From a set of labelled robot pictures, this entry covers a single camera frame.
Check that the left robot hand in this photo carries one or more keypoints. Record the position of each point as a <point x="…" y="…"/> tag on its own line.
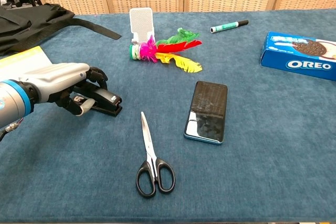
<point x="63" y="82"/>

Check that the black stapler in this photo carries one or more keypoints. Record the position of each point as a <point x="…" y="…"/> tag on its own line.
<point x="107" y="98"/>

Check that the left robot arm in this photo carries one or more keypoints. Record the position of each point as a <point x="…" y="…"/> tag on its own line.
<point x="13" y="102"/>

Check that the yellow white booklet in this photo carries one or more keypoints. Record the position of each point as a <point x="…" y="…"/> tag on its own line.
<point x="23" y="60"/>

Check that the black bag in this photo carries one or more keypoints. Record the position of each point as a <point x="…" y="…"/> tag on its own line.
<point x="34" y="24"/>

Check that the white phone stand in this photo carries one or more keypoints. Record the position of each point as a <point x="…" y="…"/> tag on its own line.
<point x="141" y="23"/>

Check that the colourful feather shuttlecock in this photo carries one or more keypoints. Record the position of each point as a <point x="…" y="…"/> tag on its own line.
<point x="170" y="52"/>

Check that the black smartphone blue case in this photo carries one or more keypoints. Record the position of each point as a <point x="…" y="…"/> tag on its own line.
<point x="207" y="112"/>

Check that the green marker pen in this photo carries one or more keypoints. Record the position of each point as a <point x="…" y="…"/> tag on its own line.
<point x="228" y="26"/>

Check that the blue table cloth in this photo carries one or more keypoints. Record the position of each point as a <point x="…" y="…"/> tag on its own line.
<point x="236" y="169"/>

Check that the blue Oreo cookie box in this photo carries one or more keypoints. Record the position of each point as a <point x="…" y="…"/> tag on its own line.
<point x="299" y="54"/>

